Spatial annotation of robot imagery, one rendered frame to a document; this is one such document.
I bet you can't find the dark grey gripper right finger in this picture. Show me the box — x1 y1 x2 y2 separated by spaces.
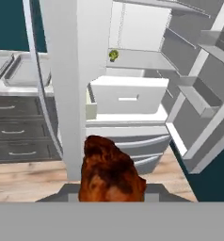
144 183 193 203

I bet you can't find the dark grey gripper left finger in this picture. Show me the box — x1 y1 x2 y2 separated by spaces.
35 183 81 203

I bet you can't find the brown chicken drumstick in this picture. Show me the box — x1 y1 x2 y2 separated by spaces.
77 135 148 203

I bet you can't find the clear tupperware container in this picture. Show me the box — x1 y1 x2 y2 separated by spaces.
0 53 15 85
3 52 52 88

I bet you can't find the green broccoli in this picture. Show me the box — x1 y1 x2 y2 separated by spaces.
108 49 120 63

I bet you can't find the white freezer drawer front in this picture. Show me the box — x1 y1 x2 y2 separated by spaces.
85 125 173 157
129 153 166 175

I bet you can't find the grey cupboard drawer front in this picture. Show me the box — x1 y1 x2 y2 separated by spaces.
0 140 60 163
0 95 44 120
0 119 52 141

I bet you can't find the white fridge crisper drawer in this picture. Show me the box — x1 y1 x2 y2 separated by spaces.
88 75 170 116

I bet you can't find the white open fridge door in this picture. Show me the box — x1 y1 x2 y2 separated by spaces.
160 0 224 175

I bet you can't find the white fridge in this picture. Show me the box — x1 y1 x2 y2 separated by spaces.
85 0 212 126

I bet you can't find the grey freezer drawer handle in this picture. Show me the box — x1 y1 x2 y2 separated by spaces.
115 135 172 150
131 153 165 168

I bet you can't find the white crisper drawer handle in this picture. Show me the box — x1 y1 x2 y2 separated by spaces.
118 96 139 103

